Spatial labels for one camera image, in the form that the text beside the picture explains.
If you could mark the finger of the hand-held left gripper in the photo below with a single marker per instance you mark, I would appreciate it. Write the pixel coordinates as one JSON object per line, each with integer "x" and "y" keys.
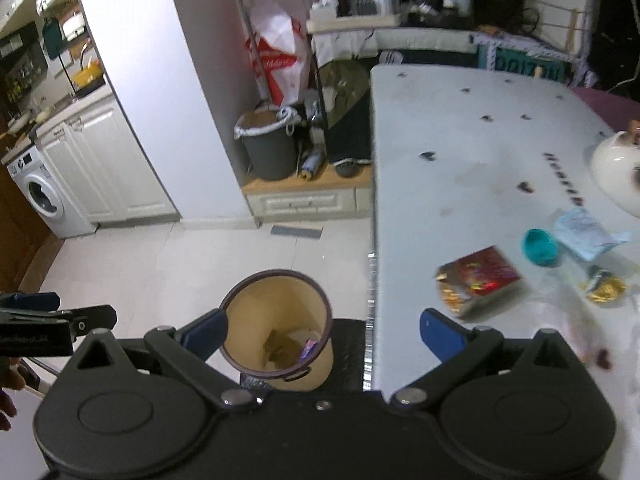
{"x": 92, "y": 317}
{"x": 30, "y": 301}

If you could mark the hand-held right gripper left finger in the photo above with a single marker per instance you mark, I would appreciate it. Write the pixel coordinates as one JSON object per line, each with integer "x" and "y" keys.
{"x": 205, "y": 329}

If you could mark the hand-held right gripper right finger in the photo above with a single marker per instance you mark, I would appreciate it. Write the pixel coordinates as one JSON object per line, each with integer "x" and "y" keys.
{"x": 440, "y": 332}

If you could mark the red snack packet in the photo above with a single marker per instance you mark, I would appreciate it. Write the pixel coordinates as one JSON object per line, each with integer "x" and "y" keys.
{"x": 480, "y": 280}

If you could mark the cream bin with brown rim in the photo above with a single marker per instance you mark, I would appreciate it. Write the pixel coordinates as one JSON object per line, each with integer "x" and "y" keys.
{"x": 300, "y": 305}

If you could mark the teal plastic cap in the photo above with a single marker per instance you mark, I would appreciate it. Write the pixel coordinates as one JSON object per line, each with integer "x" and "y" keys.
{"x": 540, "y": 247}

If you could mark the gold foil wrapper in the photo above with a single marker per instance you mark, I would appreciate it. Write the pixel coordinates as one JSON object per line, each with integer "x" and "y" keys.
{"x": 605, "y": 285}

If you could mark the light blue plastic wrapper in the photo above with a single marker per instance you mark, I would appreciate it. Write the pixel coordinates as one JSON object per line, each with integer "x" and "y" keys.
{"x": 582, "y": 232}

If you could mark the person's left hand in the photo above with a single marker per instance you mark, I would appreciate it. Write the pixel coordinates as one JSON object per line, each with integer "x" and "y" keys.
{"x": 9, "y": 377}

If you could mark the white washing machine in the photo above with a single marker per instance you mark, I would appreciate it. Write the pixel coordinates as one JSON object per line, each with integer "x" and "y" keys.
{"x": 42, "y": 195}

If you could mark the clear plastic bag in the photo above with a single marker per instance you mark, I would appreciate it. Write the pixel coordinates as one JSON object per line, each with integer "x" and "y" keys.
{"x": 570, "y": 310}

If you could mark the white kitchen cabinet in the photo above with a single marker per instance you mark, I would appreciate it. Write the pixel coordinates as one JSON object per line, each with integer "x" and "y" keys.
{"x": 115, "y": 160}

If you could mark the low wooden top cabinet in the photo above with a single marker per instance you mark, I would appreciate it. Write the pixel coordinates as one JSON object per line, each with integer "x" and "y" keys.
{"x": 310, "y": 200}

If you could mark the white heart print tablecloth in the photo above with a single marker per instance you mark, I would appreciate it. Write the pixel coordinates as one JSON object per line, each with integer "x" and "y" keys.
{"x": 450, "y": 160}

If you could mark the dark slipper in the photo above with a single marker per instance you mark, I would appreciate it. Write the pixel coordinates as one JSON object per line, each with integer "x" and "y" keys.
{"x": 350, "y": 167}

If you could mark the grey bucket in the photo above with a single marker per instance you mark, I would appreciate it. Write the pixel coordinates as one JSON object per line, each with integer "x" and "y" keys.
{"x": 270, "y": 150}

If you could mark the spray can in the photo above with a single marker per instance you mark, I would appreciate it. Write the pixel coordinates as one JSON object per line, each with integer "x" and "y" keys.
{"x": 311, "y": 162}

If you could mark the white cat-shaped bowl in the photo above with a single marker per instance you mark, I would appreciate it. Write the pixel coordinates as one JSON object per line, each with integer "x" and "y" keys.
{"x": 612, "y": 170}

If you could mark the teal hanging bag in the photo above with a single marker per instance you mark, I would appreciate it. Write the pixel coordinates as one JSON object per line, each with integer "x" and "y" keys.
{"x": 52, "y": 37}

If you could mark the red and white plastic bag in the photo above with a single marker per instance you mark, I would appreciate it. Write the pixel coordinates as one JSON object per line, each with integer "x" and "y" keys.
{"x": 280, "y": 60}

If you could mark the teal printed box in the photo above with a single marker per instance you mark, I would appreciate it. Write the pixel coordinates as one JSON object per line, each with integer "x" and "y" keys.
{"x": 530, "y": 65}

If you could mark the purple cloth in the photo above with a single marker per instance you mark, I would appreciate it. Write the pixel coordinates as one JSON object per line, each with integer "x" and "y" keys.
{"x": 610, "y": 105}

